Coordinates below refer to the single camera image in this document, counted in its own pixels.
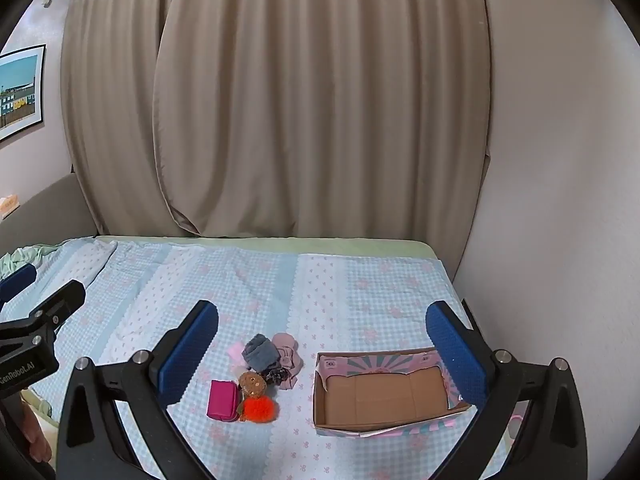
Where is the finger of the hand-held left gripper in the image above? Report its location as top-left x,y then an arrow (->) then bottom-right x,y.
0,265 -> 39,307
0,280 -> 87,335

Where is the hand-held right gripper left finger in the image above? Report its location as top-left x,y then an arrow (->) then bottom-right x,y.
55,301 -> 219,480

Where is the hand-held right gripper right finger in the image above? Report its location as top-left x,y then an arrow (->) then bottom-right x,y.
426,301 -> 588,480

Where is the magenta zip pouch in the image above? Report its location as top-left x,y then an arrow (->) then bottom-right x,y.
207,380 -> 241,421

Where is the grey-blue plush toy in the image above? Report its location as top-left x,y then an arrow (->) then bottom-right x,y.
241,334 -> 280,372

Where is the brown plush doll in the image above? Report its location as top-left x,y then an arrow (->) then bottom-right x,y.
237,370 -> 269,400

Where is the printed cardboard box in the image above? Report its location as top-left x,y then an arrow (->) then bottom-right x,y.
312,346 -> 473,439

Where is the orange fluffy pompom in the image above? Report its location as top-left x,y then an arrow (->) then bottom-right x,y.
239,396 -> 276,424

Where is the pink plush toy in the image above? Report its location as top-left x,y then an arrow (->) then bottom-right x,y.
271,332 -> 304,391

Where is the person's left hand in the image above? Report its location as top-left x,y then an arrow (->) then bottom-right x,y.
20,394 -> 53,464

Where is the green crumpled cloth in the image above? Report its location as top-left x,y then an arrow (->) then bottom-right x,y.
0,245 -> 52,281

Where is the grey upholstered headboard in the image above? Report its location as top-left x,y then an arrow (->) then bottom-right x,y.
0,174 -> 99,257

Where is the pink plastic object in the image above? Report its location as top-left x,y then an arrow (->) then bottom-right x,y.
507,406 -> 527,442

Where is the checked floral bedsheet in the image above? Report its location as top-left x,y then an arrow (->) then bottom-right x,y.
0,237 -> 522,480

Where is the framed wall poster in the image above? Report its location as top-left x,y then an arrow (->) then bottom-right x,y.
0,44 -> 47,143

